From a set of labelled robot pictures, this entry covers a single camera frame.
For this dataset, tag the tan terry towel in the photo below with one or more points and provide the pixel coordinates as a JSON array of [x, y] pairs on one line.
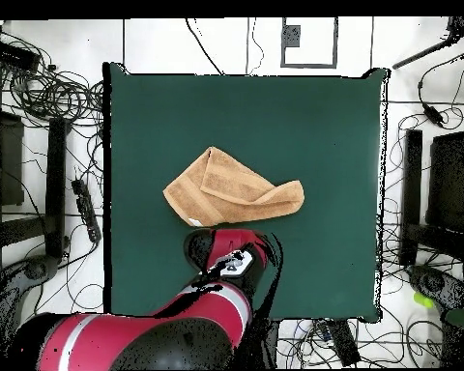
[[232, 193]]

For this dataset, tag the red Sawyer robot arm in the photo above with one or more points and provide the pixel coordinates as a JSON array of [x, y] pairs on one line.
[[139, 340]]

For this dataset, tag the black flat device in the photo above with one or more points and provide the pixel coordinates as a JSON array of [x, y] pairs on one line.
[[344, 342]]

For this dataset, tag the dark flat panel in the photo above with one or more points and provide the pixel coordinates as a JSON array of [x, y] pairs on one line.
[[448, 181], [9, 162]]

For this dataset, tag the dark green table cloth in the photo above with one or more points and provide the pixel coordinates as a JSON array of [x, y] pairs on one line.
[[332, 154]]

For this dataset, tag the black power strip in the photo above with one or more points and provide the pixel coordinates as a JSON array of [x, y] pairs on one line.
[[86, 210]]

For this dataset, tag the black L-shaped stand foot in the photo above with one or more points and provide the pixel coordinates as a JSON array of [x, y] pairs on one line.
[[56, 185], [411, 193]]

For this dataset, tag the small grey square plate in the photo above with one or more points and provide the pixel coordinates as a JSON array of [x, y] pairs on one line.
[[291, 35]]

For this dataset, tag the yellow-green ball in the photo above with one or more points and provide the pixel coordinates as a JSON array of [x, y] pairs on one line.
[[423, 300]]

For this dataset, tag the black power adapter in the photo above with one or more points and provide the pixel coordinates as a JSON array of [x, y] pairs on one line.
[[433, 114]]

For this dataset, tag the black rod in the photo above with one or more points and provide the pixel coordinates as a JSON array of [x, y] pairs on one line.
[[421, 54]]

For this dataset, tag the black electronics box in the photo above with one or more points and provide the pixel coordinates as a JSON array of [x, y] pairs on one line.
[[13, 56]]

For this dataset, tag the grey square floor frame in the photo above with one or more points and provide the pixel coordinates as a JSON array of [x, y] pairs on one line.
[[335, 42]]

